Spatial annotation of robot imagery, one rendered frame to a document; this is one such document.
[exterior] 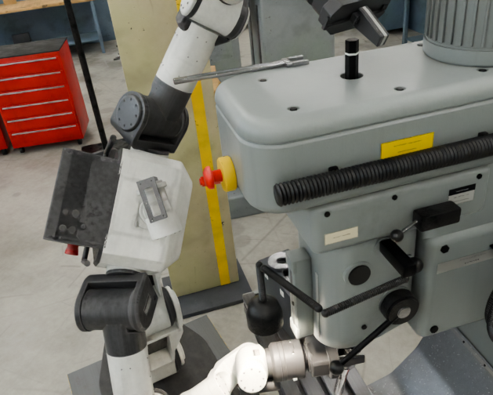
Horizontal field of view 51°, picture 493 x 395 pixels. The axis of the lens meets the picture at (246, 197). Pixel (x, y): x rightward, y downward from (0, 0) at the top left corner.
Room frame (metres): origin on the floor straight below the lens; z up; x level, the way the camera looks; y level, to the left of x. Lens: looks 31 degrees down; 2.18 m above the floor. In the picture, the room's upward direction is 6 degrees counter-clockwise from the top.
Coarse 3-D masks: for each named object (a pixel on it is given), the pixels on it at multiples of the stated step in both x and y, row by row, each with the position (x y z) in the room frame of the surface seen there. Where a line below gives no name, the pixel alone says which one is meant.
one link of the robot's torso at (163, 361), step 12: (168, 288) 1.30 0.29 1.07; (180, 312) 1.26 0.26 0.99; (180, 324) 1.25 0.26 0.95; (156, 336) 1.22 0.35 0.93; (168, 336) 1.26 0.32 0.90; (180, 336) 1.25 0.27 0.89; (156, 348) 1.30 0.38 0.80; (168, 348) 1.31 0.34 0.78; (156, 360) 1.28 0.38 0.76; (168, 360) 1.28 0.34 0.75; (156, 372) 1.27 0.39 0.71; (168, 372) 1.30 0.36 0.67
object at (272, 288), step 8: (272, 256) 1.33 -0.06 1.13; (280, 256) 1.33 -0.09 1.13; (264, 264) 1.31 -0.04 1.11; (272, 264) 1.29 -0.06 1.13; (280, 264) 1.29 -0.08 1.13; (280, 272) 1.26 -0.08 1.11; (264, 280) 1.30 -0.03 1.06; (272, 280) 1.25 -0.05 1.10; (288, 280) 1.21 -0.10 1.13; (272, 288) 1.25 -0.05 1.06; (280, 288) 1.20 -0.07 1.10; (280, 296) 1.21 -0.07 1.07; (288, 296) 1.15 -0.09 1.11; (280, 304) 1.21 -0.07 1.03; (288, 304) 1.16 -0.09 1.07; (288, 312) 1.16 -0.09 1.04; (288, 320) 1.16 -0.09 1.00; (288, 328) 1.17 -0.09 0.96
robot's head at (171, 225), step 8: (160, 184) 0.90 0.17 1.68; (152, 192) 0.89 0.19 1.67; (160, 192) 0.90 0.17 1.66; (152, 200) 0.89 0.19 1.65; (168, 200) 0.90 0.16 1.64; (144, 208) 0.92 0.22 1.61; (152, 208) 0.87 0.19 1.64; (168, 208) 0.88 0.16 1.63; (144, 216) 0.92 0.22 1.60; (168, 216) 0.86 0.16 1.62; (176, 216) 0.88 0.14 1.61; (152, 224) 0.86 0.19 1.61; (160, 224) 0.85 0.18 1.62; (168, 224) 0.86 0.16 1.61; (176, 224) 0.86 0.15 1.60; (152, 232) 0.85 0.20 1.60; (160, 232) 0.85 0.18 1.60; (168, 232) 0.85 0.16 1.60; (152, 240) 0.86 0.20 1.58
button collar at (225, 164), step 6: (228, 156) 0.77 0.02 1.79; (222, 162) 0.76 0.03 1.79; (228, 162) 0.76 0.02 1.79; (222, 168) 0.75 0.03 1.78; (228, 168) 0.75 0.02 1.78; (222, 174) 0.75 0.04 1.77; (228, 174) 0.74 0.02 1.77; (234, 174) 0.74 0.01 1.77; (228, 180) 0.74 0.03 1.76; (234, 180) 0.74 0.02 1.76; (222, 186) 0.77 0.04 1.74; (228, 186) 0.74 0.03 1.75; (234, 186) 0.74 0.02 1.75
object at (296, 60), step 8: (296, 56) 0.93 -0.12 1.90; (256, 64) 0.91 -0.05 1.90; (264, 64) 0.91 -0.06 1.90; (272, 64) 0.90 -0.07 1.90; (280, 64) 0.90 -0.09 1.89; (288, 64) 0.90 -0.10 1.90; (296, 64) 0.90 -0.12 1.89; (304, 64) 0.90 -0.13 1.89; (208, 72) 0.90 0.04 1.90; (216, 72) 0.89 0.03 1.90; (224, 72) 0.89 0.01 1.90; (232, 72) 0.89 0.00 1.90; (240, 72) 0.89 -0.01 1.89; (176, 80) 0.87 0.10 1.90; (184, 80) 0.87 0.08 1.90; (192, 80) 0.87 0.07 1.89; (200, 80) 0.88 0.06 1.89
